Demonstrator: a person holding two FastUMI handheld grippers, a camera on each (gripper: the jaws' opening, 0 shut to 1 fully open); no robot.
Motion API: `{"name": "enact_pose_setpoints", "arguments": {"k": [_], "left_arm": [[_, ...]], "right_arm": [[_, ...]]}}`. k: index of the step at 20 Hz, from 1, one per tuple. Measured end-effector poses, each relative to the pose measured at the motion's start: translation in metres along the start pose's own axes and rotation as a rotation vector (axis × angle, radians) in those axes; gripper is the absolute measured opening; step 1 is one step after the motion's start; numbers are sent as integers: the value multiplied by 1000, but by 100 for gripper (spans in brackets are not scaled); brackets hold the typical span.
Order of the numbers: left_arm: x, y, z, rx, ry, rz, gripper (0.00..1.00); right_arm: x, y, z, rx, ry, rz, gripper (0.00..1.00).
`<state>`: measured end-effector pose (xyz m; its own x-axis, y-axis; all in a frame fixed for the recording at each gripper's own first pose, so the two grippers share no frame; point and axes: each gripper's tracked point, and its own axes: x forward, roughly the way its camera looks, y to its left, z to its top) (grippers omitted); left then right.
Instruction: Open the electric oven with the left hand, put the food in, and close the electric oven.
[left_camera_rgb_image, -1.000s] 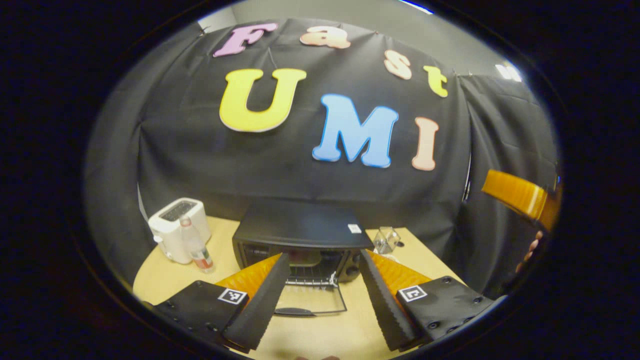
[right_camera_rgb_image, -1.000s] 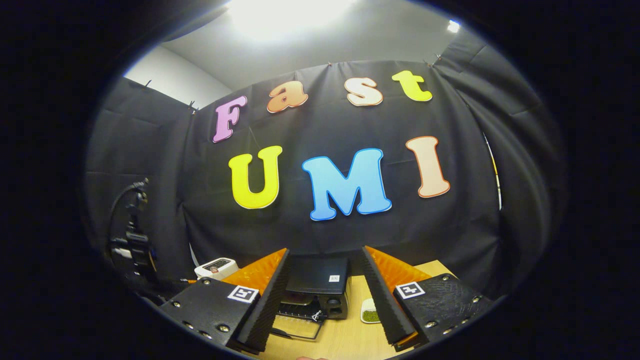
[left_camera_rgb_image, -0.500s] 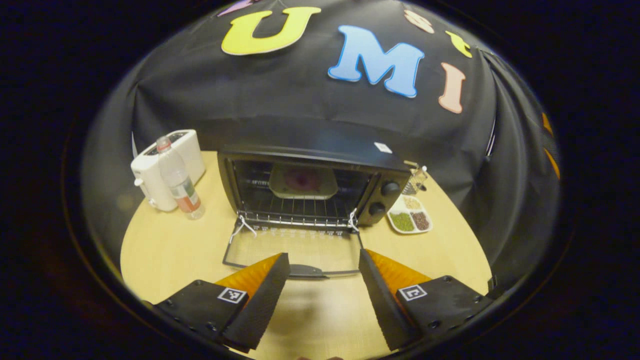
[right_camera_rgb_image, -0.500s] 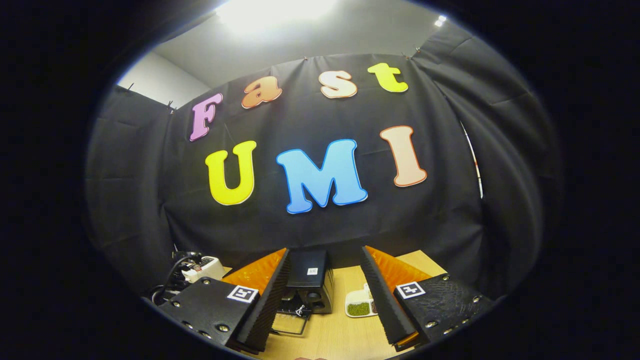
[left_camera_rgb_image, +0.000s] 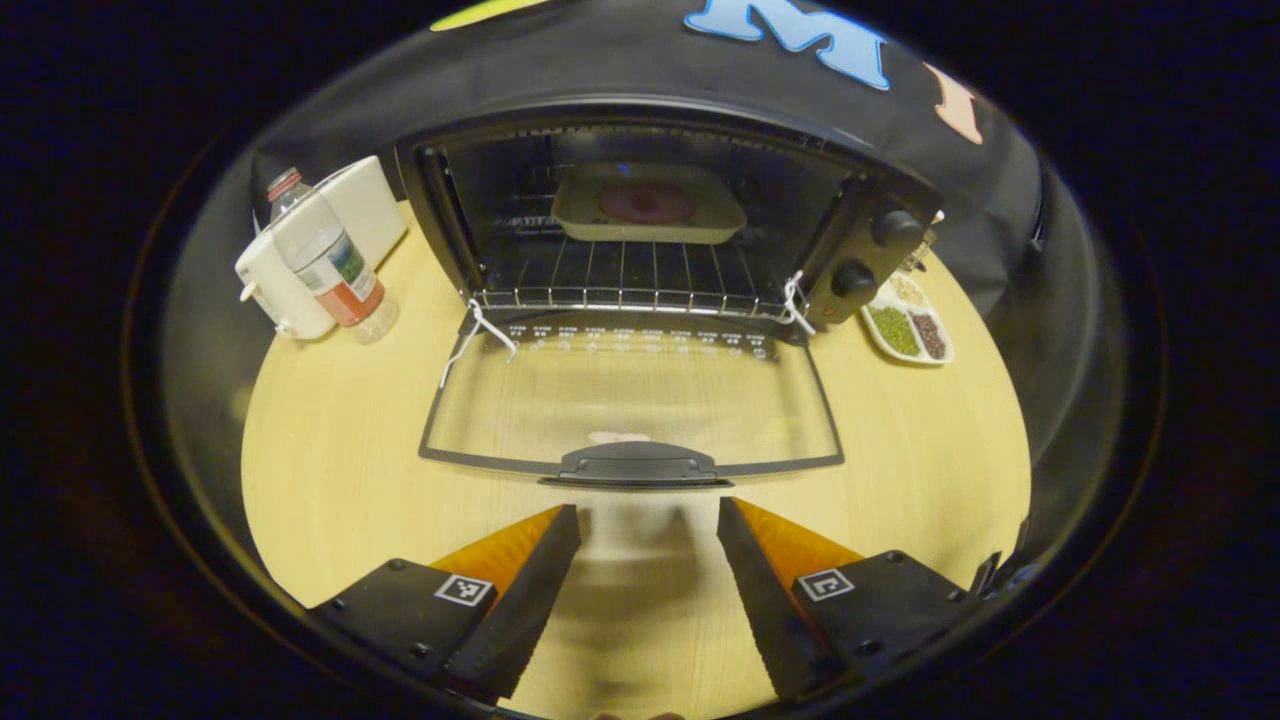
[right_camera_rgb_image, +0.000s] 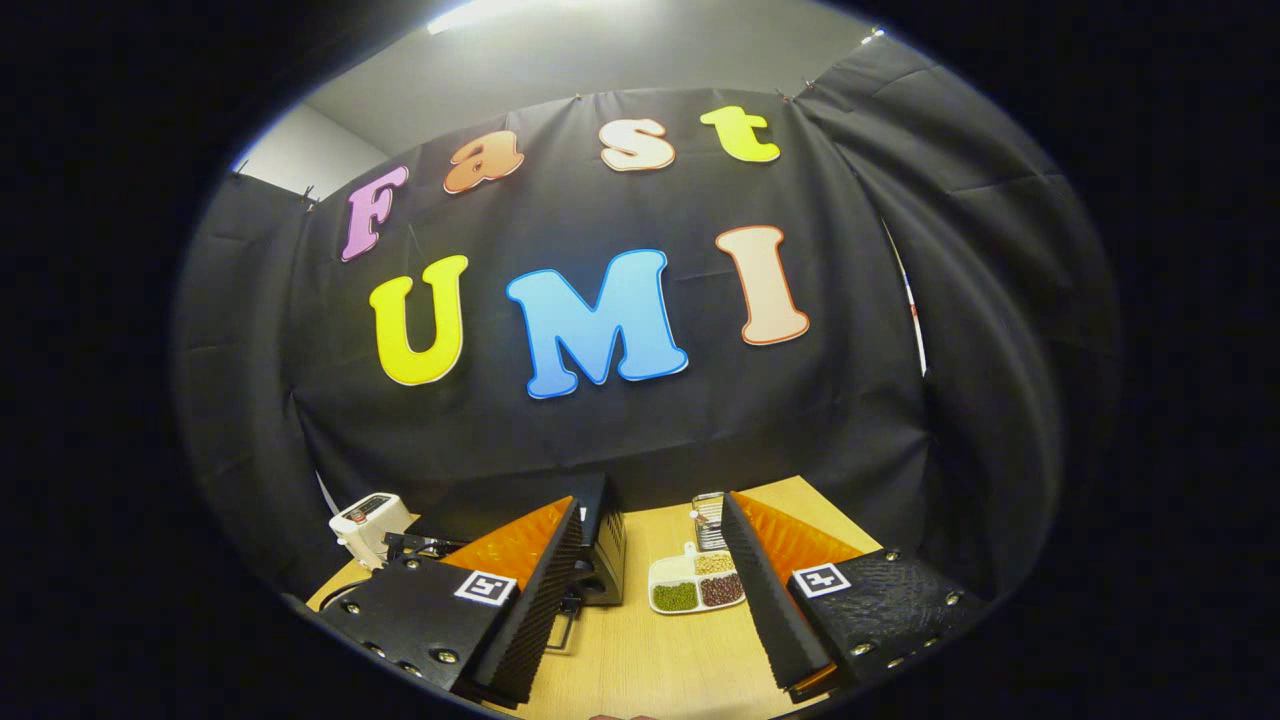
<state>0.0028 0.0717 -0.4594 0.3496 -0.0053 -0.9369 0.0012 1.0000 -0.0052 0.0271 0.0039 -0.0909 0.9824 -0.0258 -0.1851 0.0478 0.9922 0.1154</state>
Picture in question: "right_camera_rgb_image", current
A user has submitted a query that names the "black electric oven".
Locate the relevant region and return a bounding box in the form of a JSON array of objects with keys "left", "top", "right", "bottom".
[{"left": 545, "top": 472, "right": 628, "bottom": 653}]

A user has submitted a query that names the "white divided bean tray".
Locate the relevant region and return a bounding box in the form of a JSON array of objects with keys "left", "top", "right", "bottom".
[{"left": 648, "top": 542, "right": 746, "bottom": 614}]

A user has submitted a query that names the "metal wire holder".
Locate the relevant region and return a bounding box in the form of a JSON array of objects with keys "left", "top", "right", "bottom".
[{"left": 690, "top": 492, "right": 728, "bottom": 553}]

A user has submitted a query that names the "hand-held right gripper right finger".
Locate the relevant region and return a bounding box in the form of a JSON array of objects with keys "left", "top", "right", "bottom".
[{"left": 720, "top": 490, "right": 991, "bottom": 701}]

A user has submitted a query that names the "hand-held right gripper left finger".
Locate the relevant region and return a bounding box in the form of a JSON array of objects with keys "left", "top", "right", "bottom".
[{"left": 318, "top": 497, "right": 584, "bottom": 706}]

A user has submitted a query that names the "large ceiling light panel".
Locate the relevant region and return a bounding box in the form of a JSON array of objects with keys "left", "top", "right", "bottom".
[{"left": 428, "top": 0, "right": 561, "bottom": 36}]

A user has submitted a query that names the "black backdrop cloth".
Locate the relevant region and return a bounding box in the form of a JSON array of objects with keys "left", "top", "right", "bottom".
[{"left": 170, "top": 30, "right": 1121, "bottom": 601}]

